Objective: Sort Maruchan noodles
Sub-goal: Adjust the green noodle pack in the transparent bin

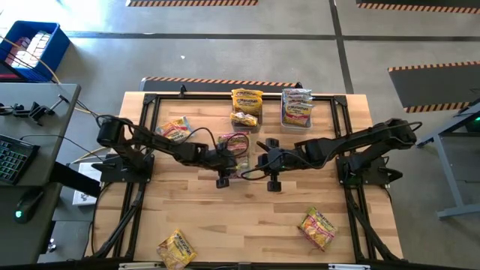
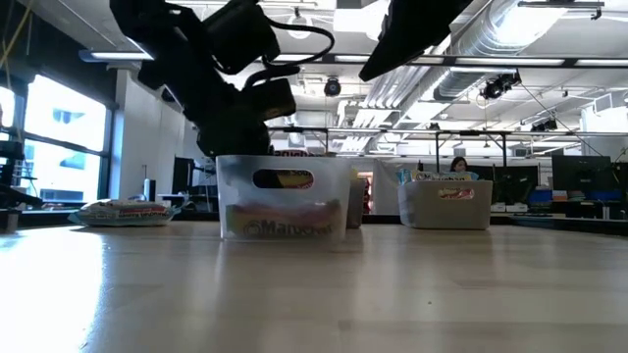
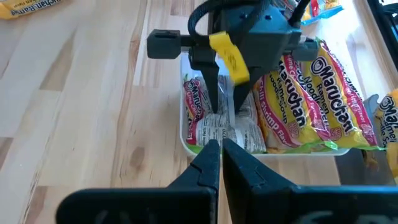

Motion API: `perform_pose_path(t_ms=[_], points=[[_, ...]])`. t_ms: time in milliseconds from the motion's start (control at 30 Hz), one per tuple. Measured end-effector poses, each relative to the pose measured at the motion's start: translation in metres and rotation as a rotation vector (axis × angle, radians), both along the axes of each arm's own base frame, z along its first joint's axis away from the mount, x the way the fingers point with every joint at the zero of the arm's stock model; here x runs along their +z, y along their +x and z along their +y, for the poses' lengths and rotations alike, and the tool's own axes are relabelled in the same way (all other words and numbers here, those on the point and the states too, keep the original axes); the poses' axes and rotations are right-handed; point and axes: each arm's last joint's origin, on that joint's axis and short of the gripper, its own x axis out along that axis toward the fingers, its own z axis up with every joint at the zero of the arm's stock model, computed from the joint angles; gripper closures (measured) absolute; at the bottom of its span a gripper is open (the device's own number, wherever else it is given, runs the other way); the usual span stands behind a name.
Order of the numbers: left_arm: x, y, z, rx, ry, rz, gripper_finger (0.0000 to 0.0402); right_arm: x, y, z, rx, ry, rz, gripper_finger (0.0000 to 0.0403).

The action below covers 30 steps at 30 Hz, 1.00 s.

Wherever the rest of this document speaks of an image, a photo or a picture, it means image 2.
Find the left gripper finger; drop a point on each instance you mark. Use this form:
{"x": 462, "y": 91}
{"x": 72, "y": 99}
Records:
{"x": 267, "y": 180}

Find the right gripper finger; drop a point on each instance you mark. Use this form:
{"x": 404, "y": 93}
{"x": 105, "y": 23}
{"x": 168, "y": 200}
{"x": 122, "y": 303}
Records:
{"x": 387, "y": 54}

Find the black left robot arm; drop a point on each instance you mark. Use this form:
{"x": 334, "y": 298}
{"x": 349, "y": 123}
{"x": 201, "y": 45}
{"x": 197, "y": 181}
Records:
{"x": 162, "y": 49}

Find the fluorescent ceiling light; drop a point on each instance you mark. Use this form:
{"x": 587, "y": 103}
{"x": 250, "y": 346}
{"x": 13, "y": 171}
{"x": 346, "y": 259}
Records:
{"x": 118, "y": 56}
{"x": 510, "y": 61}
{"x": 350, "y": 58}
{"x": 602, "y": 62}
{"x": 299, "y": 57}

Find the clear plastic bin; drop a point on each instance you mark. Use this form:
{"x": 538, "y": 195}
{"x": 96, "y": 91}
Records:
{"x": 230, "y": 206}

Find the black computer monitor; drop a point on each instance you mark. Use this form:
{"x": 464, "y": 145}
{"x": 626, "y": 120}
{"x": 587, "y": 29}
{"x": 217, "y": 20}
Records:
{"x": 182, "y": 169}
{"x": 581, "y": 171}

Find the black ceiling spotlight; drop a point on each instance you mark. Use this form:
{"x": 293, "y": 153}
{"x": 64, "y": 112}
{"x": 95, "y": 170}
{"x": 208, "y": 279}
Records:
{"x": 332, "y": 87}

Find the black track light cluster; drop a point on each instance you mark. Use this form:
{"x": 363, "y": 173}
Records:
{"x": 500, "y": 83}

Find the person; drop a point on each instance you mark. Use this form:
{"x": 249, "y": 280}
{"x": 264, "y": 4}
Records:
{"x": 458, "y": 164}

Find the white plastic bin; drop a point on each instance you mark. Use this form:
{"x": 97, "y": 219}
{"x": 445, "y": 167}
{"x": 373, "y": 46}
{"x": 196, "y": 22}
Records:
{"x": 422, "y": 211}

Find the silver ventilation duct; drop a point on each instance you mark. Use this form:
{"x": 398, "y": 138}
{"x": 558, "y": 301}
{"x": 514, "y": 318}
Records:
{"x": 490, "y": 44}

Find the black aluminium table frame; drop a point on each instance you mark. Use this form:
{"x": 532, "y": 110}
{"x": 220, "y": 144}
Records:
{"x": 196, "y": 216}

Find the black metal rig frame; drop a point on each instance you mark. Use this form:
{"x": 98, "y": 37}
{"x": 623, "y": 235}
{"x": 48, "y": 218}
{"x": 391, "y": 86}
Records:
{"x": 471, "y": 133}

